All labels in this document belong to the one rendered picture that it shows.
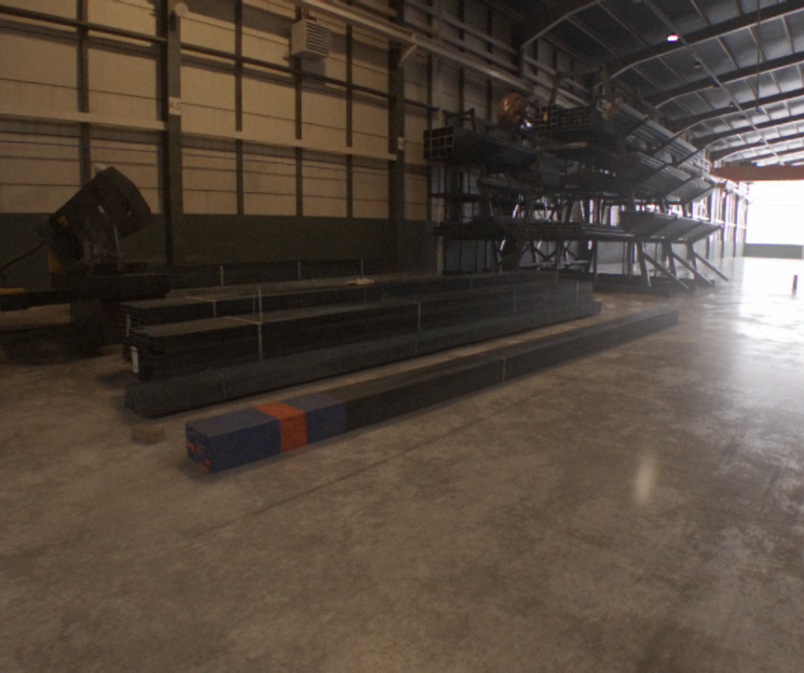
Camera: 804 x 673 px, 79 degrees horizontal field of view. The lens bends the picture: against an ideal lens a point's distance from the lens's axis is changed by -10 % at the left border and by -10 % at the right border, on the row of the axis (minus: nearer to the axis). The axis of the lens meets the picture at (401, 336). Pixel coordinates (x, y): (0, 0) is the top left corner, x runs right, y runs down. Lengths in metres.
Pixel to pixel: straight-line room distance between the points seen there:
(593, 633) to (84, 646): 1.25
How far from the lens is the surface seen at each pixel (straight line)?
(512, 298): 5.91
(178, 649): 1.48
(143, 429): 2.82
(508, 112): 11.51
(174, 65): 11.00
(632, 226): 9.83
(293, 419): 2.49
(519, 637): 1.46
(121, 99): 10.84
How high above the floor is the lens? 0.94
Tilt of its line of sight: 10 degrees down
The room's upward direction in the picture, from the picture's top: straight up
